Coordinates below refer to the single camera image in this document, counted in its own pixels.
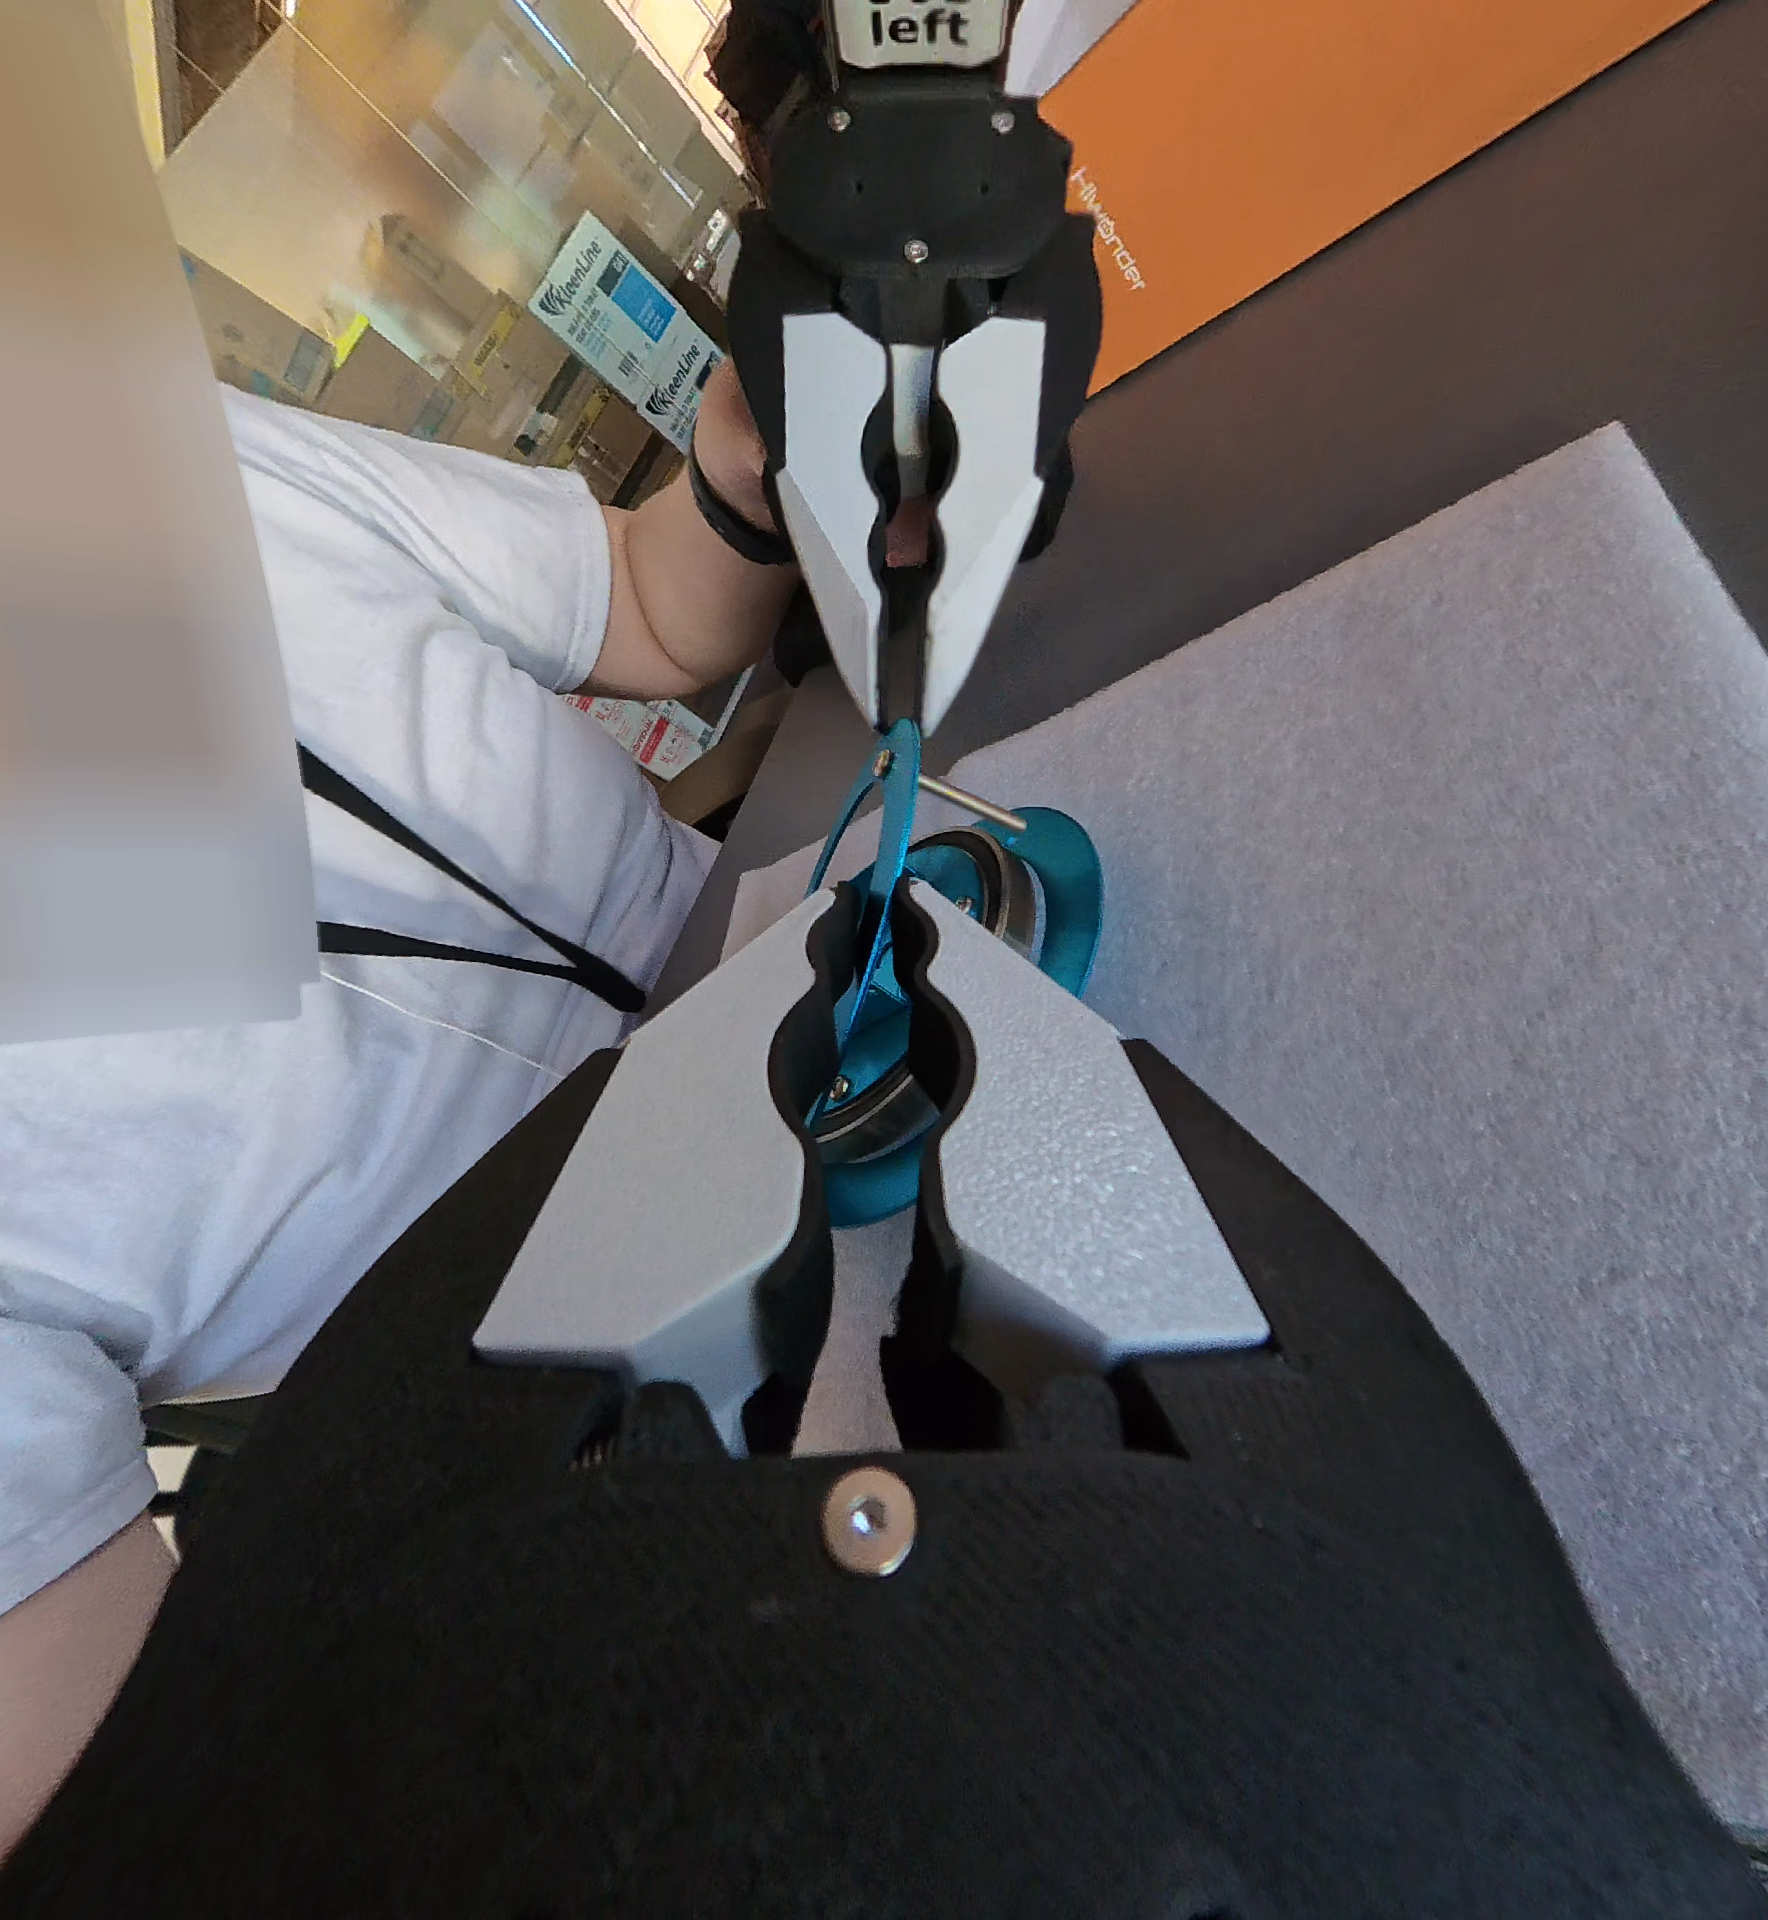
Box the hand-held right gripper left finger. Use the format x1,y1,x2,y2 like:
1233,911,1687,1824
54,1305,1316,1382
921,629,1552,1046
470,882,886,1457

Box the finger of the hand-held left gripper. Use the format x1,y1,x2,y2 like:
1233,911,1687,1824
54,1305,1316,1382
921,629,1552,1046
776,306,915,734
906,315,1046,734

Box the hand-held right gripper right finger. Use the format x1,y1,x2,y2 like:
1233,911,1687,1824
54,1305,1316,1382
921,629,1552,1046
884,873,1274,1412

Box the blue metal turntable bearing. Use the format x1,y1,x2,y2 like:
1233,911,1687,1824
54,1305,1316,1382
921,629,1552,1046
806,717,1106,1235

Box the person's left forearm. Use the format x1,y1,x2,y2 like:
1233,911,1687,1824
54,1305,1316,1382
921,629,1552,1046
595,449,802,705

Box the dark grey desk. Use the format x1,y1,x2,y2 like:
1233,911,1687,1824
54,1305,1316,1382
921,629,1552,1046
705,0,1768,1920

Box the black wristband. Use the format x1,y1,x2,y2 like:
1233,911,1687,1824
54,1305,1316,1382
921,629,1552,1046
686,435,798,568

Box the person's white shirt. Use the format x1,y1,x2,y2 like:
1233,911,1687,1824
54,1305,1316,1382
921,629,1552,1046
0,382,720,1673

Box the orange cardboard box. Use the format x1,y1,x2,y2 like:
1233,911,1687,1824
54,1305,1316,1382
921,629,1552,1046
1035,0,1718,400

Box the white foam sheet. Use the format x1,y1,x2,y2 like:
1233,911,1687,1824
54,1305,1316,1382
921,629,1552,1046
718,419,1768,1846

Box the black lanyard strap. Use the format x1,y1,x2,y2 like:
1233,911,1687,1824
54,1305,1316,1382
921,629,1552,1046
299,745,645,1010

